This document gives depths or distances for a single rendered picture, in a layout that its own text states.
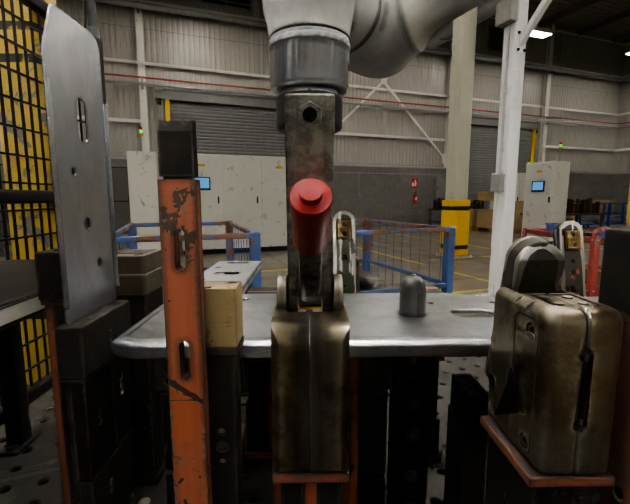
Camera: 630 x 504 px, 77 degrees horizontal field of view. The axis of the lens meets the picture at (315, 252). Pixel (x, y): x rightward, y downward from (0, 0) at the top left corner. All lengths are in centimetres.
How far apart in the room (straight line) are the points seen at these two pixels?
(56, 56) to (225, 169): 781
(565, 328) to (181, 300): 27
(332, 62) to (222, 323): 28
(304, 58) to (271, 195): 805
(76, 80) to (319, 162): 34
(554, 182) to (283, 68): 1065
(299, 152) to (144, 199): 790
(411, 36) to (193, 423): 50
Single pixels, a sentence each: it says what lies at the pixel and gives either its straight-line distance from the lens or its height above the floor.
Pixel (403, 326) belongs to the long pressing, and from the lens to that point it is 45.
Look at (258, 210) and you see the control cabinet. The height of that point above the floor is 88.
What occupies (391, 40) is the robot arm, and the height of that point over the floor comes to 134.
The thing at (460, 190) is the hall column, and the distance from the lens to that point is 794.
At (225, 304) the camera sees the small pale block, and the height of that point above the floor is 105.
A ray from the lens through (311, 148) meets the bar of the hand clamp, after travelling 30.
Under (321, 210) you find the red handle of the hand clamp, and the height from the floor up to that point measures 113.
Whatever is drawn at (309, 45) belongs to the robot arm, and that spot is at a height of 129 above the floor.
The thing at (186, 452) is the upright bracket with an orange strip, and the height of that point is 93.
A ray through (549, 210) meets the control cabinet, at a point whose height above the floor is 84.
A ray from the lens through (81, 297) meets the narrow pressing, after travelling 54.
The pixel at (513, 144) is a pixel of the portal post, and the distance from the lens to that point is 483.
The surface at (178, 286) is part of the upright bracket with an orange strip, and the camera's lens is 33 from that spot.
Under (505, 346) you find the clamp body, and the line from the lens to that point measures 34.
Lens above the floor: 114
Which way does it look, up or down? 8 degrees down
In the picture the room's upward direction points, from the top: straight up
